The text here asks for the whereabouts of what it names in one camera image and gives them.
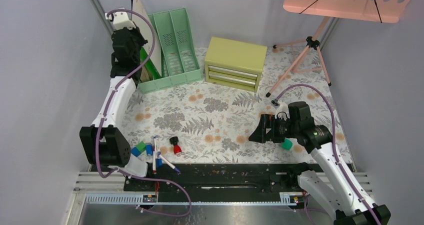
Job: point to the aluminium rail frame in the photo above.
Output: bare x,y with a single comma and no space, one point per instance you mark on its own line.
88,182

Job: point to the white blue marker pen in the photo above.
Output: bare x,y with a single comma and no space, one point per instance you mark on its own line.
171,165

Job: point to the green small block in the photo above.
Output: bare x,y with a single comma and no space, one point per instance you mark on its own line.
141,147

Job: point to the white red marker pen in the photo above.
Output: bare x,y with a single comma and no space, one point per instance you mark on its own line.
155,154

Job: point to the floral table mat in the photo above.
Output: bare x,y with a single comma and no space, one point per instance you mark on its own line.
212,122

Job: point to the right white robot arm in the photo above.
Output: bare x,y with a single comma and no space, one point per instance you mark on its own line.
344,199

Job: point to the green clip file folder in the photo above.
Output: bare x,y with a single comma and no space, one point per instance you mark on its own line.
149,72

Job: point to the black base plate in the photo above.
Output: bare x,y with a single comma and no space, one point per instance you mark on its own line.
211,184

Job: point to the small blue cap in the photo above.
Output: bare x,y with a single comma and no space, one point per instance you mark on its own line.
149,150

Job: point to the blue block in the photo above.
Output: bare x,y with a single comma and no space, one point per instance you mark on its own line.
135,152

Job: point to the pink music stand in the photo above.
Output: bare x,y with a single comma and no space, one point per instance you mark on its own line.
382,11

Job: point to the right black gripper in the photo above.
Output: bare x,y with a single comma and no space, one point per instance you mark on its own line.
267,121

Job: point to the yellow-green drawer cabinet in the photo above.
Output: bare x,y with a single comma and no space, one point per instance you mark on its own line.
235,64

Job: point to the mint green file organizer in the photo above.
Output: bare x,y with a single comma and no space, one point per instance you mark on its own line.
179,62

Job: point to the red black stamp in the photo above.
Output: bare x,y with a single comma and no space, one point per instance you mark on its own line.
176,147

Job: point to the white perforated board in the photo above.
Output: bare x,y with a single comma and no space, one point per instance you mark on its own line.
156,57

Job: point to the green cube block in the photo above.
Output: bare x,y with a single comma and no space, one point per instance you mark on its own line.
287,144

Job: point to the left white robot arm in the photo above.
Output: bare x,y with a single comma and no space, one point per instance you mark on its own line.
103,143

